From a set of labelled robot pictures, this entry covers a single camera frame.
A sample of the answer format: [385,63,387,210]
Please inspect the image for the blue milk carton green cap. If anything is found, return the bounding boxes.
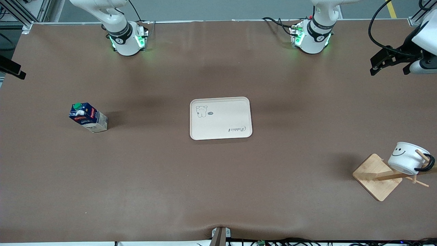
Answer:
[68,102,109,134]

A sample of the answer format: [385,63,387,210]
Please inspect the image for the white smiley cup black handle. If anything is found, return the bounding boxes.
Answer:
[387,141,436,176]

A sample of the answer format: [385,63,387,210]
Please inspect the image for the wooden cup rack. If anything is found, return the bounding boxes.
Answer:
[352,149,437,202]

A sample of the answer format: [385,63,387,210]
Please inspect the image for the yellow floor tape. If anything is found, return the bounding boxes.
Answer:
[386,0,398,19]

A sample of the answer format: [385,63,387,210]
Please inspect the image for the brown table cover mat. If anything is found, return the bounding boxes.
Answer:
[0,19,437,244]

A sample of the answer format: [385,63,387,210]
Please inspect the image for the cream plastic tray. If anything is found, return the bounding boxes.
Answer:
[189,97,253,141]

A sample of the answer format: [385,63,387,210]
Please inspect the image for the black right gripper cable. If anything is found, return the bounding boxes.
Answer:
[0,32,16,52]

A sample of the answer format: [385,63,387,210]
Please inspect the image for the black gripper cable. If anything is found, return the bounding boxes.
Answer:
[0,32,16,52]
[368,0,412,56]

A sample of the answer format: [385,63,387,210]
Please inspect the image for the aluminium frame corner post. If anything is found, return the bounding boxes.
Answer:
[407,0,437,27]

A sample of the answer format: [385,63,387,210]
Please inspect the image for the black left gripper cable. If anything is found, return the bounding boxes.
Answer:
[368,0,412,56]

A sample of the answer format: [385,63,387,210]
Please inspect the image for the aluminium frame profile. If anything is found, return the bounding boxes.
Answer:
[0,0,52,32]

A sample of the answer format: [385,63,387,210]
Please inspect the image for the black left arm base cables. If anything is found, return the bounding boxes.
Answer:
[262,16,295,37]

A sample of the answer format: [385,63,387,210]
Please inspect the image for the black right arm base cable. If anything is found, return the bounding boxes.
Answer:
[128,0,151,25]

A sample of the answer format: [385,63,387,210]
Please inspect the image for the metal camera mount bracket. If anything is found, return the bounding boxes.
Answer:
[211,226,232,246]

